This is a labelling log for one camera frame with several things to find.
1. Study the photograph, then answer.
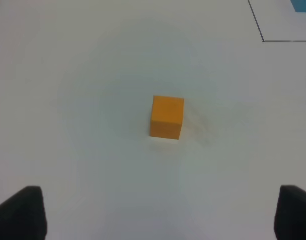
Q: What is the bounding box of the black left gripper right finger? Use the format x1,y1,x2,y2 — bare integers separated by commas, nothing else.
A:
274,185,306,240

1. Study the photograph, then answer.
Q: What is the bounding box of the orange cube block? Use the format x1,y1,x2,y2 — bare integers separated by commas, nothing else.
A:
149,95,185,140

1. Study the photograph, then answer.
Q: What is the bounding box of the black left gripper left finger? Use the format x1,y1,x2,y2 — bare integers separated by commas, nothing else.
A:
0,186,48,240

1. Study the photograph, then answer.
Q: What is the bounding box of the template blue cube block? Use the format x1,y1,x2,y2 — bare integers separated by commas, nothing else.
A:
291,0,306,13

